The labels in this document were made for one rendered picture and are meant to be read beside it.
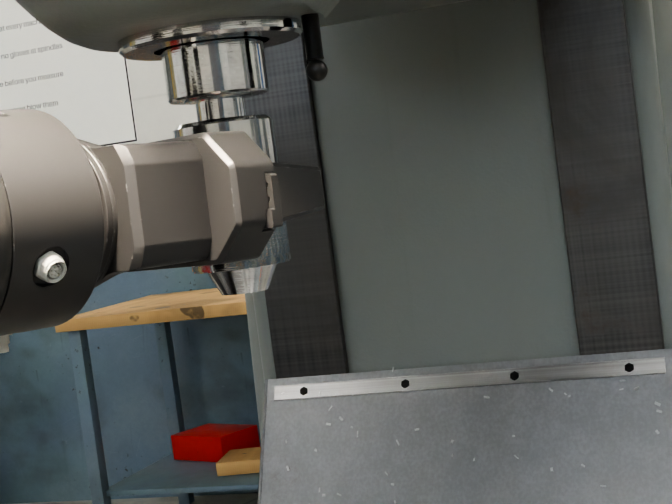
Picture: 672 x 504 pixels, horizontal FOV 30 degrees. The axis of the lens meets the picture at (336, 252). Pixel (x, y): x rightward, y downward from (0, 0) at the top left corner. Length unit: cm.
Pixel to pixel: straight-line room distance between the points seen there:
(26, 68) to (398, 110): 476
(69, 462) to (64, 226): 528
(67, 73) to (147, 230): 506
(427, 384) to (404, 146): 18
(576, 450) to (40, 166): 53
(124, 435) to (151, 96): 147
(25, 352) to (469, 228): 489
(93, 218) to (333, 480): 51
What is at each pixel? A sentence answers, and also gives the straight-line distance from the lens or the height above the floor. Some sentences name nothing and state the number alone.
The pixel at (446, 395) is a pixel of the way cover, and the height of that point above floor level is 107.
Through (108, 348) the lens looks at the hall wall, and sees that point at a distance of 553.
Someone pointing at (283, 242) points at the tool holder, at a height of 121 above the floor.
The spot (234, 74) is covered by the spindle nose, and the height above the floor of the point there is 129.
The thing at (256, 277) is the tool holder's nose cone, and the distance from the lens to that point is 58.
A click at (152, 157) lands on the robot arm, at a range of 51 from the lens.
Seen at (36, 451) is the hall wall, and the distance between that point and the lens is 583.
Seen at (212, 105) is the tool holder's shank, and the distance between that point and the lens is 58.
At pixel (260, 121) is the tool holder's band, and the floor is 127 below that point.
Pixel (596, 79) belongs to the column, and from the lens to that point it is 91.
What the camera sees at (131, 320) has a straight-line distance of 452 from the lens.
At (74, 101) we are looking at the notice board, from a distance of 554.
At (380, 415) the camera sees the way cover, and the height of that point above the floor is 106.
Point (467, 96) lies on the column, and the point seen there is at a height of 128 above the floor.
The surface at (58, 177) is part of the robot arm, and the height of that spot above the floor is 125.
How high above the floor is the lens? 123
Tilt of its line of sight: 3 degrees down
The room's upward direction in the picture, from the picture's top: 8 degrees counter-clockwise
